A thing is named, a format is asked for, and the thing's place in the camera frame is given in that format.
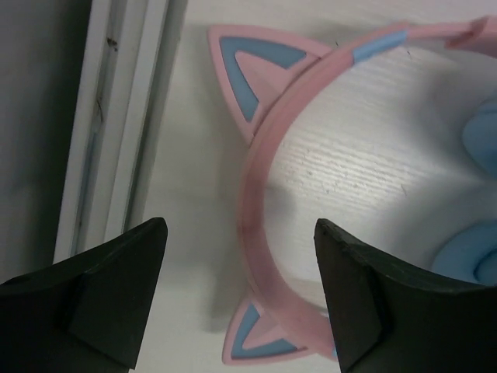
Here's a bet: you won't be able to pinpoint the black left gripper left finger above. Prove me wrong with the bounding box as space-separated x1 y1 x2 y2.
1 218 168 372

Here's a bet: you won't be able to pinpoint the white aluminium table frame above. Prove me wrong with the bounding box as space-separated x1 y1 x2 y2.
54 0 187 262

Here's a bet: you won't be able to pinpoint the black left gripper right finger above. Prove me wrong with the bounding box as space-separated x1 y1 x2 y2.
315 218 496 372

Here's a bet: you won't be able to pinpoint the pink blue cat-ear headphones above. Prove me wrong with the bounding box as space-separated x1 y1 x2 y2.
207 14 497 369

